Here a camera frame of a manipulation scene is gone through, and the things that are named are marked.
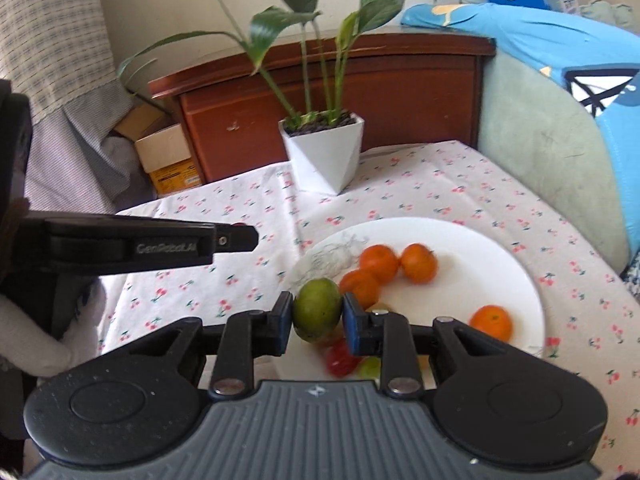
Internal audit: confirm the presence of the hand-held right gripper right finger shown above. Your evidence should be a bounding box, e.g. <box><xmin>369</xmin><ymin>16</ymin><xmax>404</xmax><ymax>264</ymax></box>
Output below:
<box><xmin>342</xmin><ymin>292</ymin><xmax>481</xmax><ymax>397</ymax></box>

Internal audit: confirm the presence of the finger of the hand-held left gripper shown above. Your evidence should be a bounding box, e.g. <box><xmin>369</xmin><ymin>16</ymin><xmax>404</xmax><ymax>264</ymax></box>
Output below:
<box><xmin>215</xmin><ymin>223</ymin><xmax>260</xmax><ymax>256</ymax></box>

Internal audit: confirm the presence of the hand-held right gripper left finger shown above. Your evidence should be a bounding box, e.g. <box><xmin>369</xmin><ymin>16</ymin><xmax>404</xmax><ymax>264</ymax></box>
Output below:
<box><xmin>167</xmin><ymin>290</ymin><xmax>295</xmax><ymax>401</ymax></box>

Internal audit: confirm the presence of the red cherry tomato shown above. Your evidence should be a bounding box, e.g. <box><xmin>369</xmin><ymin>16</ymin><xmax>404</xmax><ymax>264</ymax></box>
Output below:
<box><xmin>322</xmin><ymin>338</ymin><xmax>361</xmax><ymax>378</ymax></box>

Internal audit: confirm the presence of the white plate with line drawing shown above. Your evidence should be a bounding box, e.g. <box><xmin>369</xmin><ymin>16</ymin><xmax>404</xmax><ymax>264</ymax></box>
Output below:
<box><xmin>274</xmin><ymin>217</ymin><xmax>546</xmax><ymax>383</ymax></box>

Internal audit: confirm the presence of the person's left hand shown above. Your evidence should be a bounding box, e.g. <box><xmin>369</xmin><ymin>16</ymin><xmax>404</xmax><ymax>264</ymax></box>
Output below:
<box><xmin>0</xmin><ymin>280</ymin><xmax>108</xmax><ymax>377</ymax></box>

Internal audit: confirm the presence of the cherry print tablecloth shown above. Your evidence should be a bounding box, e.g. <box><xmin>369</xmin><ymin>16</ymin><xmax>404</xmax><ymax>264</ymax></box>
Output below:
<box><xmin>97</xmin><ymin>140</ymin><xmax>640</xmax><ymax>466</ymax></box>

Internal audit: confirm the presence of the lilac checked fabric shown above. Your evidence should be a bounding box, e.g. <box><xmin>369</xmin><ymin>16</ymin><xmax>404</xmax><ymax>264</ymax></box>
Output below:
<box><xmin>22</xmin><ymin>77</ymin><xmax>156</xmax><ymax>216</ymax></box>

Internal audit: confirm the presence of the open cardboard box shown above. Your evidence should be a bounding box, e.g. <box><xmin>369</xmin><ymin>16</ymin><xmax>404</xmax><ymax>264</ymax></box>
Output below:
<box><xmin>134</xmin><ymin>122</ymin><xmax>203</xmax><ymax>198</ymax></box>

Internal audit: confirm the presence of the green plant in white pot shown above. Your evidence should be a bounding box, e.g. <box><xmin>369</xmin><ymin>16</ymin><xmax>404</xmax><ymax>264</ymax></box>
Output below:
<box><xmin>117</xmin><ymin>0</ymin><xmax>441</xmax><ymax>196</ymax></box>

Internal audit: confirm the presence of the brown cardboard box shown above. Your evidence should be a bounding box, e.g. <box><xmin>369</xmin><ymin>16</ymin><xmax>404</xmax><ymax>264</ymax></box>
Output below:
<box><xmin>112</xmin><ymin>102</ymin><xmax>176</xmax><ymax>143</ymax></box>

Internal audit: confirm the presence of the brown wooden cabinet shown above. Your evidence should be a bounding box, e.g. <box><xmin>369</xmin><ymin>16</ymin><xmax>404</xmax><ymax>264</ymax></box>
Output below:
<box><xmin>149</xmin><ymin>32</ymin><xmax>496</xmax><ymax>186</ymax></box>

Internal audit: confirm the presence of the beige checked cloth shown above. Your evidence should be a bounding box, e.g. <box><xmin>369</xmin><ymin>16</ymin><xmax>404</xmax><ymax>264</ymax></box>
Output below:
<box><xmin>0</xmin><ymin>0</ymin><xmax>121</xmax><ymax>126</ymax></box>

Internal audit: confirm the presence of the pale green cushion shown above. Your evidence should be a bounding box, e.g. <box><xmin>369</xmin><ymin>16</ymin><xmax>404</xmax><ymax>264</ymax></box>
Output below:
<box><xmin>477</xmin><ymin>52</ymin><xmax>633</xmax><ymax>278</ymax></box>

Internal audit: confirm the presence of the houndstooth fabric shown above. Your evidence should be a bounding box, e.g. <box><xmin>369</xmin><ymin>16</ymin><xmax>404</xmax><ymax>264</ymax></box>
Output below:
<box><xmin>622</xmin><ymin>252</ymin><xmax>640</xmax><ymax>306</ymax></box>

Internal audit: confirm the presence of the blue printed pillow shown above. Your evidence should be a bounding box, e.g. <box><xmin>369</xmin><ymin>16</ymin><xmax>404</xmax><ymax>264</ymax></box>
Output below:
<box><xmin>400</xmin><ymin>2</ymin><xmax>640</xmax><ymax>256</ymax></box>

